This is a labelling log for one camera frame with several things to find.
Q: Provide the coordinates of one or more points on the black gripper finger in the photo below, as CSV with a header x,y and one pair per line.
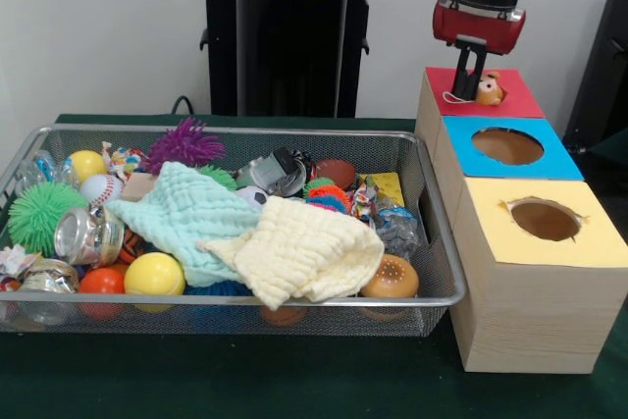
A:
x,y
477,70
460,75

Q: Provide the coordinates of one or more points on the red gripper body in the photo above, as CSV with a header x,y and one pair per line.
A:
x,y
478,26

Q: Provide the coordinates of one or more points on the brown plush bear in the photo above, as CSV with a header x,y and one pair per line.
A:
x,y
490,90

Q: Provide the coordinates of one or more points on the cream cloth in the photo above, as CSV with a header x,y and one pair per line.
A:
x,y
304,252

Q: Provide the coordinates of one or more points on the wooden box with three holes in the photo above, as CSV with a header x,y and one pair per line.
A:
x,y
530,321

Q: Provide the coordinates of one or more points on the silver mesh bin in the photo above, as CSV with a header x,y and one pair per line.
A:
x,y
343,321

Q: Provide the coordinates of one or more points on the black upright panel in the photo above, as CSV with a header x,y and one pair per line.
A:
x,y
603,70

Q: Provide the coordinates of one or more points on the yellow toy cheese wedge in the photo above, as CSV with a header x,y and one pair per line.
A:
x,y
390,188

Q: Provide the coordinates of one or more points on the dark green table cloth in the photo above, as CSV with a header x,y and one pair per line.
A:
x,y
611,159
294,380

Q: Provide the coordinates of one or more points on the toy burger bun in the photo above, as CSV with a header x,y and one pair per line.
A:
x,y
392,277

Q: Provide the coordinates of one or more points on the purple spiky ball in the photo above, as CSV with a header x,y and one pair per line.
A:
x,y
186,144

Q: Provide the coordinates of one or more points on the mint green cloth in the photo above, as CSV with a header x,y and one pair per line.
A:
x,y
176,213

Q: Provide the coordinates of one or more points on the large yellow ball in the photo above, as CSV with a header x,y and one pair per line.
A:
x,y
154,274

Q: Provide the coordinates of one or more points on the white baseball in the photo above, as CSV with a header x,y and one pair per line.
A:
x,y
100,188

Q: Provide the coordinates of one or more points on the clear plastic jar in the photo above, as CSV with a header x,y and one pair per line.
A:
x,y
86,237

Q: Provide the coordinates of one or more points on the orange ball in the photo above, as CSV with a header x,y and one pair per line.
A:
x,y
100,281

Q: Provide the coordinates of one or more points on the large green spiky ball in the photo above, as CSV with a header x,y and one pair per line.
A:
x,y
41,218

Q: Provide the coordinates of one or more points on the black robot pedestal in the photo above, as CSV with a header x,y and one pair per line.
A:
x,y
289,70

